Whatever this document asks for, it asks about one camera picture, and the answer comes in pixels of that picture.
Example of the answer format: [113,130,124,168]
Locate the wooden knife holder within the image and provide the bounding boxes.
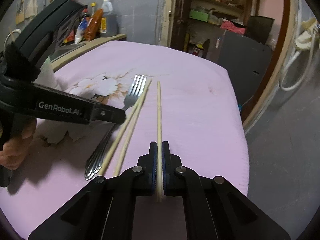
[15,0,24,25]

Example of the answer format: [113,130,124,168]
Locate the wooden chopstick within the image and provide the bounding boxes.
[95,76,152,176]
[113,80,152,176]
[156,81,163,202]

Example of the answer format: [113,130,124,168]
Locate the silver fork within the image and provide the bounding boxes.
[84,74,148,181]

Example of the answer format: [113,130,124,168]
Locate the orange spice bag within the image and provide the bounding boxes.
[84,9,103,42]

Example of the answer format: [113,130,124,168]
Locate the white plastic utensil caddy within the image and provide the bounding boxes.
[34,57,61,90]

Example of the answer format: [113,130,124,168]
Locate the person's left hand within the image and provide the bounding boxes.
[1,119,37,170]

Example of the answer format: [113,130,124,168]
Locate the large oil jug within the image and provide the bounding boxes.
[100,0,118,37]

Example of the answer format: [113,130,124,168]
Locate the pink floral table cloth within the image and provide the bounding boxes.
[1,41,249,239]

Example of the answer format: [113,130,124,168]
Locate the dark cabinet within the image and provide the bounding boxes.
[206,27,273,106]

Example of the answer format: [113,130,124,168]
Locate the hanging rubber gloves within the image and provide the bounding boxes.
[295,17,318,51]

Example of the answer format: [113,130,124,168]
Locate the white hose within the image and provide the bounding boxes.
[278,29,318,92]

